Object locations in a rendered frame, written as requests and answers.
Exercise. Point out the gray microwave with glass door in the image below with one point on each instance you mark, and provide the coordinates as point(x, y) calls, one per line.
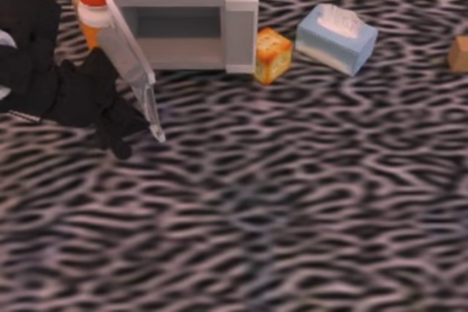
point(183, 34)

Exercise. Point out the orange bottle with red cap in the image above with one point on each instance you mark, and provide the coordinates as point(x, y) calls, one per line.
point(93, 8)

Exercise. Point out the toasted bread cube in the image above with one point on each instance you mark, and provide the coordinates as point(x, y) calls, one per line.
point(273, 55)

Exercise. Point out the blue tissue box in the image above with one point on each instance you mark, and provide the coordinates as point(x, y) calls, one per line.
point(336, 39)

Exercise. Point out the brown block at edge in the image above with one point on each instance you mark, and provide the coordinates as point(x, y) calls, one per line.
point(459, 52)

